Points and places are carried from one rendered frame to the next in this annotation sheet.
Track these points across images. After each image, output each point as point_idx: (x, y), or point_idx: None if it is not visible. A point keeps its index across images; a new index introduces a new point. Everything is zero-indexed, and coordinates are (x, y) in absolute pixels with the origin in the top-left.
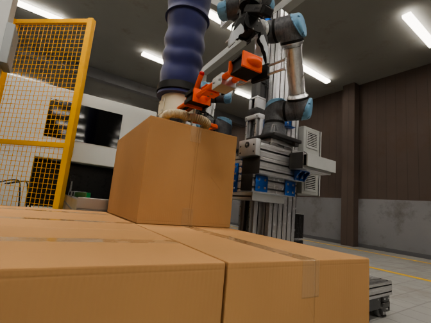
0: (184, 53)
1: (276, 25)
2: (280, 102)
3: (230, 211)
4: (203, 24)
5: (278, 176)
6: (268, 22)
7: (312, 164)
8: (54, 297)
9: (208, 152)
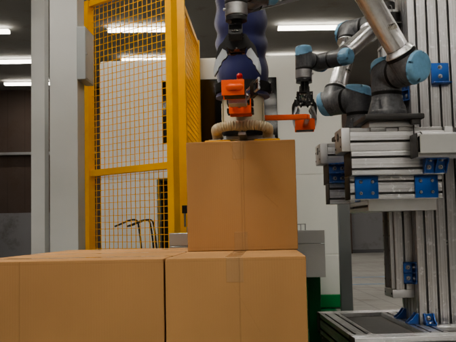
0: None
1: None
2: (383, 64)
3: (296, 229)
4: None
5: (390, 173)
6: None
7: (430, 148)
8: (80, 272)
9: (257, 167)
